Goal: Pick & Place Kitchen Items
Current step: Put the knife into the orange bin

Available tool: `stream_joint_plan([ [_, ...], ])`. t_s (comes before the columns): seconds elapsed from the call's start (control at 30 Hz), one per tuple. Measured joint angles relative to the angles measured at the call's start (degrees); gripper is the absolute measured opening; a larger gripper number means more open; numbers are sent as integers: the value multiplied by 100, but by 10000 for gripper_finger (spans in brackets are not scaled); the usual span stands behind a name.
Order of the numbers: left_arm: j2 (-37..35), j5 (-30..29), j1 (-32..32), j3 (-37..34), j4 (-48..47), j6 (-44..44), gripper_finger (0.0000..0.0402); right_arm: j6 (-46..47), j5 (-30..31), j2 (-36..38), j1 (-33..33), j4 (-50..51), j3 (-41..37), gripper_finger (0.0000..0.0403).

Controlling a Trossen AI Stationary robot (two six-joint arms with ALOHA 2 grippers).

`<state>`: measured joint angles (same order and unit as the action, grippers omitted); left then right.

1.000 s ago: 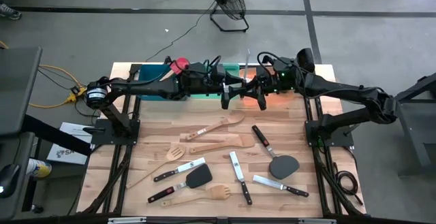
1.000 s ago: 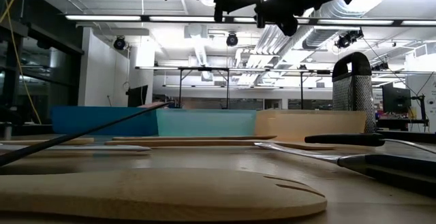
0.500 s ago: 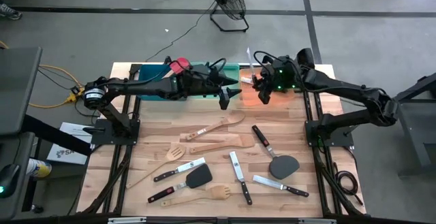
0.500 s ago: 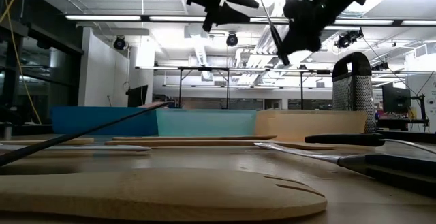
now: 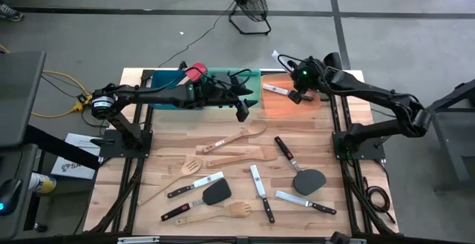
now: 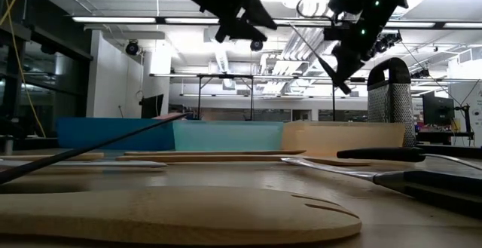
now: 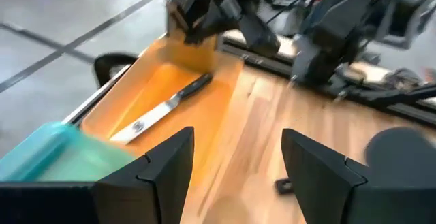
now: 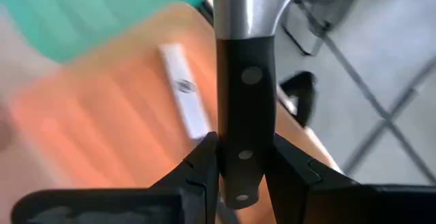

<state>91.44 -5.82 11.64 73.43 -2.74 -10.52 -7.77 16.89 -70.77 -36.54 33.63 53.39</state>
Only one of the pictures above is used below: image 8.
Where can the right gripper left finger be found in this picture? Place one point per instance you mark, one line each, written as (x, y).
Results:
(136, 207)

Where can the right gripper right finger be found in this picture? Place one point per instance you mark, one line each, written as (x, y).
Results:
(340, 207)

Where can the knife with white sheath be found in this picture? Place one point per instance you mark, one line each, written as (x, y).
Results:
(185, 98)

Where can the black round-head turner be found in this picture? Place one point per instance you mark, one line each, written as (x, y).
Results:
(245, 98)

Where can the teal plastic bin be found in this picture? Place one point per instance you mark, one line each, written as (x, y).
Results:
(68, 13)

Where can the black frame hook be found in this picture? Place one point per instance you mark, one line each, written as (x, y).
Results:
(303, 94)

